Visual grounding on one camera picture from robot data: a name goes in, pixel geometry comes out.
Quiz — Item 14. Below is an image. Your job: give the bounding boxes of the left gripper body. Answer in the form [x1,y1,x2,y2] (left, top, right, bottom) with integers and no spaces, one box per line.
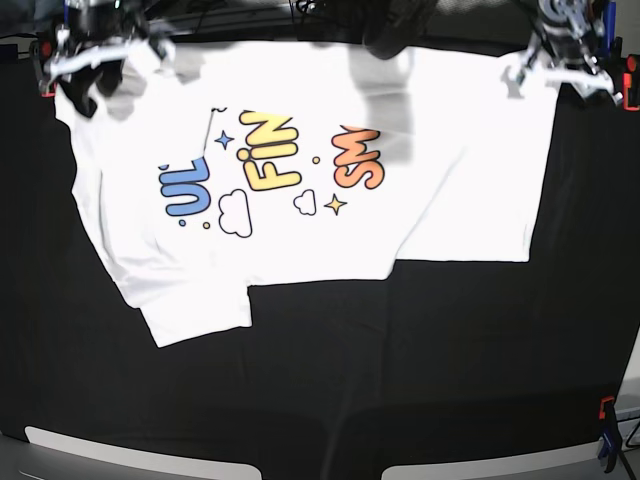
[501,33,624,103]

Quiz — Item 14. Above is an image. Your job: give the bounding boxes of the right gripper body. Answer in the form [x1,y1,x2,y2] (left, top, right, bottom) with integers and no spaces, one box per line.
[42,26,175,80]

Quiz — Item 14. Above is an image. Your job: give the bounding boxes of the white printed t-shirt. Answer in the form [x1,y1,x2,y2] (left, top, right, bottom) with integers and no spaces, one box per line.
[55,42,559,347]

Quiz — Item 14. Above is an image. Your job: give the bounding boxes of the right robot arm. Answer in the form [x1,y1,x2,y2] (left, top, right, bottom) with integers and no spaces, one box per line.
[29,1,175,119]

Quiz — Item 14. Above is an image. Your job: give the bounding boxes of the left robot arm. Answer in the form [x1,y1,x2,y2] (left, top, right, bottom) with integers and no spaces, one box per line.
[505,1,624,106]

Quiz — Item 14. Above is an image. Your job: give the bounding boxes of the blue clamp upper right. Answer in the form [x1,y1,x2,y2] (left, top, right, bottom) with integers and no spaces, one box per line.
[593,0,622,59]

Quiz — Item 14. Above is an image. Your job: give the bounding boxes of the blue clamp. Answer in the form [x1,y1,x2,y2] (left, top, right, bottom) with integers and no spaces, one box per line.
[593,0,622,59]
[598,412,622,474]

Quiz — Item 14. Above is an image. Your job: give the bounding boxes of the red clamp upper right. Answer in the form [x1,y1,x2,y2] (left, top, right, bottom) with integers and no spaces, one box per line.
[623,54,639,112]

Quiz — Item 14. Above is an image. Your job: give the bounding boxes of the red clamp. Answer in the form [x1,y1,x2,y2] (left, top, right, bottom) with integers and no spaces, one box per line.
[623,54,639,112]
[29,40,56,98]
[598,396,616,421]

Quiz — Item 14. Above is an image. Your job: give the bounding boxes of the red clamp upper left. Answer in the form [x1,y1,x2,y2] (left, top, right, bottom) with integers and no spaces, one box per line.
[29,40,56,98]

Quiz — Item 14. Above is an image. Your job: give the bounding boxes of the black table cloth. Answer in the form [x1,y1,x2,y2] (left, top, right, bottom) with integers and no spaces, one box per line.
[1,61,639,479]

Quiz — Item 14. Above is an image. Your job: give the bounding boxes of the red clamp lower right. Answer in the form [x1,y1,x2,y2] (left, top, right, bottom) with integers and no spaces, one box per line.
[598,396,616,421]

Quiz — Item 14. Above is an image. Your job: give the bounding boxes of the blue clamp lower right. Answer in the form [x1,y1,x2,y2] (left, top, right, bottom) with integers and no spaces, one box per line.
[598,412,622,474]

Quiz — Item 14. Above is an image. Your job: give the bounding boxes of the camera mount pole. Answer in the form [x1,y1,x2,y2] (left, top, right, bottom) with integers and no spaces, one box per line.
[351,0,438,60]

